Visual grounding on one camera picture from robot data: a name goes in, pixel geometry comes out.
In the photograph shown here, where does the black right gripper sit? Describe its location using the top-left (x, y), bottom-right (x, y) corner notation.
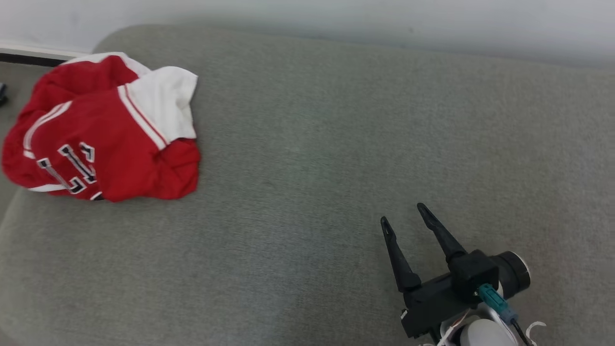
top-left (381, 203), bottom-right (482, 339)

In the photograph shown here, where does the red jersey with number print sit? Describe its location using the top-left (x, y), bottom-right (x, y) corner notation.
top-left (1, 52), bottom-right (201, 202)

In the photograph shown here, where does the grey fabric sofa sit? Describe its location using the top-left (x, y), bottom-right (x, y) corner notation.
top-left (0, 24), bottom-right (615, 346)

